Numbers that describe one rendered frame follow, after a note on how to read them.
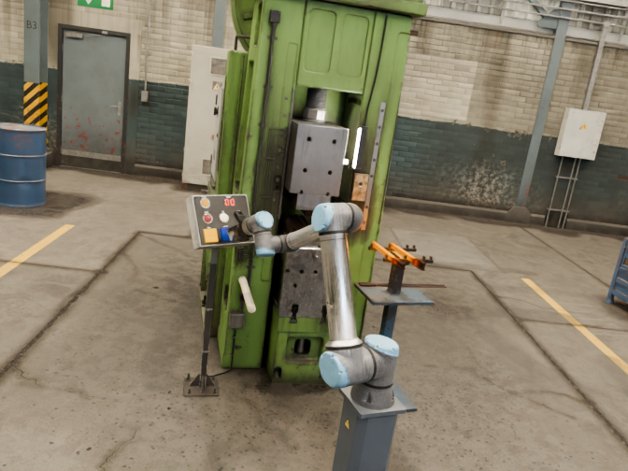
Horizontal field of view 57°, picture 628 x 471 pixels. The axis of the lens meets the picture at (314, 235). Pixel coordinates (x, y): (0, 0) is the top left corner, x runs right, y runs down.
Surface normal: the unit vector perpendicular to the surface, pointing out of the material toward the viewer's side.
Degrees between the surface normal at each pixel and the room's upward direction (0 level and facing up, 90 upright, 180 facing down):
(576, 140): 90
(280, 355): 89
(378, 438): 90
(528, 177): 90
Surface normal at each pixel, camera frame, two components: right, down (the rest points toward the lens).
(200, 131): 0.00, 0.27
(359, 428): -0.39, 0.19
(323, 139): 0.22, 0.29
